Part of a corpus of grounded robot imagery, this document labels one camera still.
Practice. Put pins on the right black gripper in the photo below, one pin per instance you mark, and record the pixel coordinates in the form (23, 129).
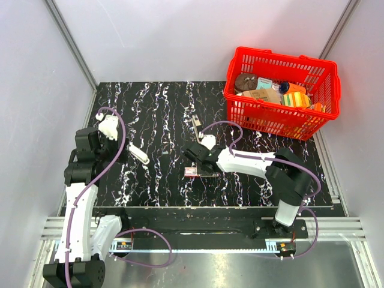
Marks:
(201, 170)

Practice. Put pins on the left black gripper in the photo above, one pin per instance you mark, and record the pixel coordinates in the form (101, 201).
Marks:
(123, 155)

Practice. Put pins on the black grey stapler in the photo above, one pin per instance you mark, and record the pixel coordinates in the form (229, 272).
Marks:
(197, 125)

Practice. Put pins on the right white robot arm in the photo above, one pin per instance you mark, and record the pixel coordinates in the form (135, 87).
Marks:
(289, 178)

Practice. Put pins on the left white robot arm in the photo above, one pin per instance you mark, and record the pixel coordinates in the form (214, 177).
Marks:
(80, 258)

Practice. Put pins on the staple box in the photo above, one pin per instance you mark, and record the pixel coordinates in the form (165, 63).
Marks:
(198, 172)

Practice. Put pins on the brown round object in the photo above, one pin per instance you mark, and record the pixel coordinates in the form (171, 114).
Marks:
(245, 82)

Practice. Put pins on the brown cardboard box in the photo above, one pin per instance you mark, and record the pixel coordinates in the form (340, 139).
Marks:
(268, 95)

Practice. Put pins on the teal white card box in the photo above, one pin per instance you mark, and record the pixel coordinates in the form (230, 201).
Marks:
(263, 83)

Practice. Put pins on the orange bottle blue cap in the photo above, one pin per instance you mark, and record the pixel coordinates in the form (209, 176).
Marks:
(288, 87)

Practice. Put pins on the yellow green sponge pack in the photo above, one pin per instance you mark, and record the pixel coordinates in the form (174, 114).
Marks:
(296, 99)

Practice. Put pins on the orange snack packet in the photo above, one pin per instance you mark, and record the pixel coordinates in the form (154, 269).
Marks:
(319, 107)

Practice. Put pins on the red plastic basket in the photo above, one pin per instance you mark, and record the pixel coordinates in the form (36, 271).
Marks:
(281, 94)

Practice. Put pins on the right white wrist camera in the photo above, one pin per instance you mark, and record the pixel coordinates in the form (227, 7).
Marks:
(207, 140)

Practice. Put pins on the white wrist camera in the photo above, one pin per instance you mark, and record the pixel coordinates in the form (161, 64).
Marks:
(207, 140)
(108, 125)

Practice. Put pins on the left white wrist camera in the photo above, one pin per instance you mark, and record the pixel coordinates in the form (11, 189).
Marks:
(108, 125)

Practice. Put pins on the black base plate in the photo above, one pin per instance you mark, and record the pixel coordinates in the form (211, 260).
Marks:
(254, 222)

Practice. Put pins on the aluminium rail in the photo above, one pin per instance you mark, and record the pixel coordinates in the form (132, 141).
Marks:
(234, 241)

